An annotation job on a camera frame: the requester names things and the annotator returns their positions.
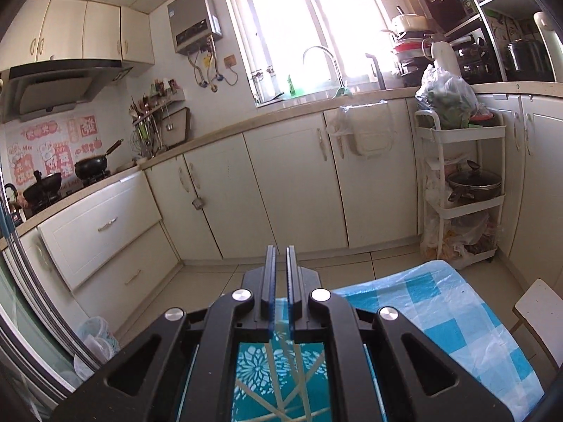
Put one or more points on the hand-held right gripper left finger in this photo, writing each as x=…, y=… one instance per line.
x=271, y=312

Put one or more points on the clear plastic table cover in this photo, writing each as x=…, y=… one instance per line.
x=475, y=299

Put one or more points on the grey water heater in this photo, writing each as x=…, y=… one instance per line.
x=191, y=17

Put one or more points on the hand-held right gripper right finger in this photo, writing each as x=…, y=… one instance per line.
x=291, y=312

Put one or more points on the plastic bags in trolley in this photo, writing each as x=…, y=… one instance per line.
x=457, y=237

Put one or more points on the range hood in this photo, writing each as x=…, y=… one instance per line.
x=52, y=92

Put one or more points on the black faucet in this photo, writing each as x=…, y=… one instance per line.
x=380, y=74

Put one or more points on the cream base cabinet beside trolley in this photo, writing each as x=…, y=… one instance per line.
x=541, y=176

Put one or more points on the kettle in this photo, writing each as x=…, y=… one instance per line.
x=13, y=204

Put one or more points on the kitchen window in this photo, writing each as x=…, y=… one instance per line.
x=286, y=30

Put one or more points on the black countertop appliance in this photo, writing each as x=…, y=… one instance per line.
x=477, y=61

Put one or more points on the blue white checkered tablecloth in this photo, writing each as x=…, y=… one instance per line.
x=440, y=316

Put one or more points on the pink wall stickers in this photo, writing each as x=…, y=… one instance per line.
x=48, y=149

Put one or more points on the bag-lined trash bin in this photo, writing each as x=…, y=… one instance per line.
x=96, y=343

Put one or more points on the green dish soap bottle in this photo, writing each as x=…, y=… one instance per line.
x=292, y=88

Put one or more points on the white chair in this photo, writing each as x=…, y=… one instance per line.
x=539, y=312

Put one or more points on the countertop shelf rack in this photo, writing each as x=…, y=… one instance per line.
x=497, y=2

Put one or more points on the microwave oven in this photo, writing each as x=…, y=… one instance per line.
x=453, y=6

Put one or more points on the bundle of bamboo chopsticks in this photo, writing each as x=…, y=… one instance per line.
x=281, y=406

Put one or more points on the wall utensil rack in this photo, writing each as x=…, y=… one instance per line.
x=145, y=127

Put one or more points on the cream wall cabinets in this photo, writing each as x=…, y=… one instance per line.
x=66, y=26

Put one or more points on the white storage trolley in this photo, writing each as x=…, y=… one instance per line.
x=466, y=132

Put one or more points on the black pot with lid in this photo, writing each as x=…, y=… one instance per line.
x=475, y=184

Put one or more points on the white hanging bin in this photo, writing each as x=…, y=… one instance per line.
x=369, y=132

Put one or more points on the chrome sink faucet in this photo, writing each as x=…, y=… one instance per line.
x=338, y=72

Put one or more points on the white tall appliance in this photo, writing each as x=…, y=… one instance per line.
x=545, y=44

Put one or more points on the plastic bag of greens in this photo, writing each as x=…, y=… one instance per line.
x=448, y=96

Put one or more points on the cream base cabinet under window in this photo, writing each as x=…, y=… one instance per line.
x=286, y=184

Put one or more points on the metal sliding door frame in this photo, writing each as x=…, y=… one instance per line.
x=17, y=281

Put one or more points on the wall outlet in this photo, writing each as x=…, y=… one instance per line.
x=229, y=61

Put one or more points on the white thermos jug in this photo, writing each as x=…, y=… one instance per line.
x=444, y=55

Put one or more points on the green cloth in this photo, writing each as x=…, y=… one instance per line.
x=343, y=92

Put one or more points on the cutting board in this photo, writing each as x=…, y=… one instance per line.
x=178, y=127

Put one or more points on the stack of pots and bowls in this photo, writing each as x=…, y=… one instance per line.
x=409, y=48

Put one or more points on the cream cabinet drawer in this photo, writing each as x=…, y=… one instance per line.
x=132, y=272
x=96, y=228

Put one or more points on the teal perforated plastic basket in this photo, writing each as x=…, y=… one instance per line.
x=255, y=360

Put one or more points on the black stock pot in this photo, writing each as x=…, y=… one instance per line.
x=523, y=59

